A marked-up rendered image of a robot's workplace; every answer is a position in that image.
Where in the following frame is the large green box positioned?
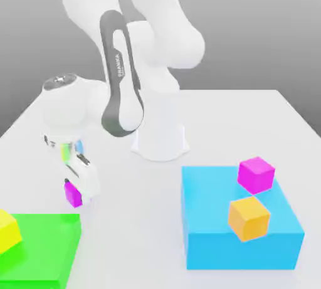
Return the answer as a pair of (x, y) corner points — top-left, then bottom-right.
(0, 213), (82, 289)

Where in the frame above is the large blue box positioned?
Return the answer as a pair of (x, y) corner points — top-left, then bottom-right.
(181, 166), (306, 271)

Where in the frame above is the small orange cube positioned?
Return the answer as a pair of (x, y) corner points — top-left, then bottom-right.
(227, 196), (271, 243)

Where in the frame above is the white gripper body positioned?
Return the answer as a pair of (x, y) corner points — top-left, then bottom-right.
(64, 156), (102, 205)

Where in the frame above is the small yellow cube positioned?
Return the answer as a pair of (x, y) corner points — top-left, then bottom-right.
(0, 208), (23, 255)

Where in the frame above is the small magenta cube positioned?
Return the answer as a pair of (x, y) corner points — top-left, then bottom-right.
(237, 156), (276, 196)
(63, 179), (83, 209)

